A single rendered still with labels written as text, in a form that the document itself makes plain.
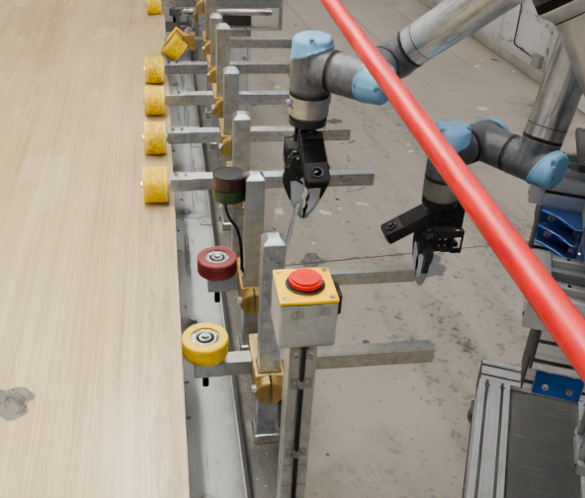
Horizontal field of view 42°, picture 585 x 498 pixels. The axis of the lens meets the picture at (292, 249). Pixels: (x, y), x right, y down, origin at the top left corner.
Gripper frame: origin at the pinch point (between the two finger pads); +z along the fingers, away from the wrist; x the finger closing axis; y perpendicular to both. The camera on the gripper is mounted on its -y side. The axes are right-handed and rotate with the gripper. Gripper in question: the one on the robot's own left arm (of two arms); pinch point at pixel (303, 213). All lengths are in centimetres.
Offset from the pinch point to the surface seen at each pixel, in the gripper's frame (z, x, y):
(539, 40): 72, -224, 346
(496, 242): -65, 18, -114
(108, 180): 9, 40, 34
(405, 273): 13.3, -21.9, -3.2
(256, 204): -6.8, 10.5, -7.4
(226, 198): -8.9, 16.1, -8.6
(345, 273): 12.7, -8.9, -3.1
